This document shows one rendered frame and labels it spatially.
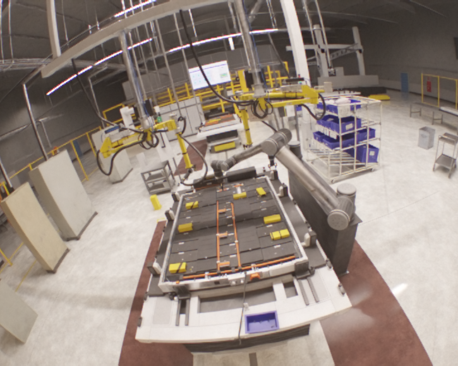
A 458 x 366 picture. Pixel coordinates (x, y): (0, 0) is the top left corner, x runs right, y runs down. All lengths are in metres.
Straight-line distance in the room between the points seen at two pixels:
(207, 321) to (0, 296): 3.70
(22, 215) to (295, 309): 4.90
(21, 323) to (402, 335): 5.55
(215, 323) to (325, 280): 0.93
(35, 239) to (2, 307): 1.74
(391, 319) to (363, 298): 0.47
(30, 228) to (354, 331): 5.65
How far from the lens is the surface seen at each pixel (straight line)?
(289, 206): 2.44
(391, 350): 2.61
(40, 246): 5.16
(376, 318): 2.66
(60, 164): 5.91
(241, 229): 2.03
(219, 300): 1.85
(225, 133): 7.10
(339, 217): 1.78
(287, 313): 1.63
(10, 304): 4.53
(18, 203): 4.99
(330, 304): 1.68
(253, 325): 1.61
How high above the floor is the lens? 2.32
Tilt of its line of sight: 27 degrees down
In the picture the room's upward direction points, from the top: 14 degrees counter-clockwise
